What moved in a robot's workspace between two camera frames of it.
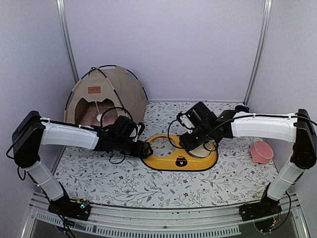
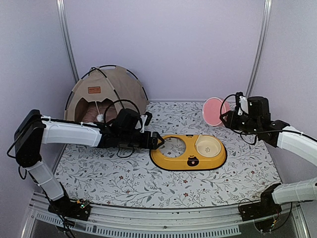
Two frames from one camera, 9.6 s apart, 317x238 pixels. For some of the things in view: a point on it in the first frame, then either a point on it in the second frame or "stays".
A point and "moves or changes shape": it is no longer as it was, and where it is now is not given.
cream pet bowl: x=201 y=151 moves or changes shape
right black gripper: x=187 y=144 → x=231 y=123
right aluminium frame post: x=266 y=16 stays
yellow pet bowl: x=182 y=159 moves or changes shape
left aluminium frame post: x=61 y=6 stays
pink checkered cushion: x=90 y=116 stays
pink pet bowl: x=261 y=152 → x=212 y=109
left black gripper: x=143 y=154 → x=153 y=145
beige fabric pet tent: x=105 y=94 stays
